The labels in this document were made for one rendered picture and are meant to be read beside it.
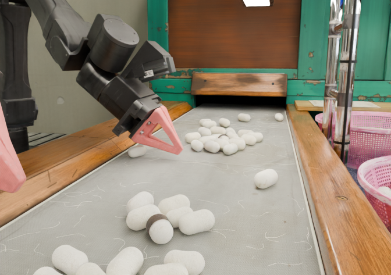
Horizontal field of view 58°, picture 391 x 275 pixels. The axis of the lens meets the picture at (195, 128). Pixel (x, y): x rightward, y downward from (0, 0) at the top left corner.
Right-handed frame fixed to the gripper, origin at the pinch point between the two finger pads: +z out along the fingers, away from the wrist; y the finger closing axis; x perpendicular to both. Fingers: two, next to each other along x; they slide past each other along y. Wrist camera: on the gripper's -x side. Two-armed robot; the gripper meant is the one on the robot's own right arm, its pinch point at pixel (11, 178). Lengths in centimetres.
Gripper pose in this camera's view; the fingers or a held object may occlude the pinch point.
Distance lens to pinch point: 29.4
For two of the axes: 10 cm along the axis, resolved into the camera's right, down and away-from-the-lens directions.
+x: -6.3, 7.3, 2.8
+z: 7.5, 6.6, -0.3
